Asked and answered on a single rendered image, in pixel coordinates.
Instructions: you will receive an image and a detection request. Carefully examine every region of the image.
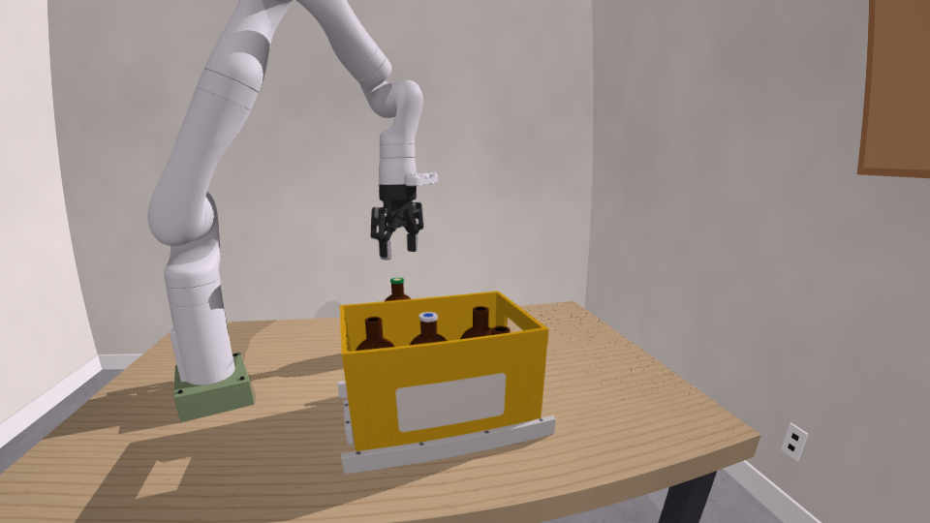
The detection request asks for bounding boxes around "white flat bar with screws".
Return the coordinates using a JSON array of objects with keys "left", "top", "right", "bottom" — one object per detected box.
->
[{"left": 341, "top": 400, "right": 556, "bottom": 474}]

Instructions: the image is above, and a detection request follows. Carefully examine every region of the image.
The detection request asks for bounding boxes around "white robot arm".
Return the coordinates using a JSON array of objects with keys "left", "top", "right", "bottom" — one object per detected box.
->
[{"left": 148, "top": 0, "right": 438, "bottom": 385}]

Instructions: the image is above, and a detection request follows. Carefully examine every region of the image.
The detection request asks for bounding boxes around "brown glass bottle with white label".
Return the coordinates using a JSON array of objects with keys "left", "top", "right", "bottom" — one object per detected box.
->
[{"left": 385, "top": 278, "right": 412, "bottom": 301}]

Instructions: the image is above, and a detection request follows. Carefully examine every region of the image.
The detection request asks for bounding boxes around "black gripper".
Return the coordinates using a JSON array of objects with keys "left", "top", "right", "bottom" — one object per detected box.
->
[{"left": 371, "top": 184, "right": 423, "bottom": 261}]

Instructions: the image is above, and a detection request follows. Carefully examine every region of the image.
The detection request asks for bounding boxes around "yellow crate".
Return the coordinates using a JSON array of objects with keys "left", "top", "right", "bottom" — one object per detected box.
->
[{"left": 341, "top": 291, "right": 549, "bottom": 451}]

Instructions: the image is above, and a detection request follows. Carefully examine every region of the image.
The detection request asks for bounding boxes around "brown glass bottle with beige label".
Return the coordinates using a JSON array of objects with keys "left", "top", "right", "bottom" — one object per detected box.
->
[{"left": 410, "top": 312, "right": 448, "bottom": 345}]

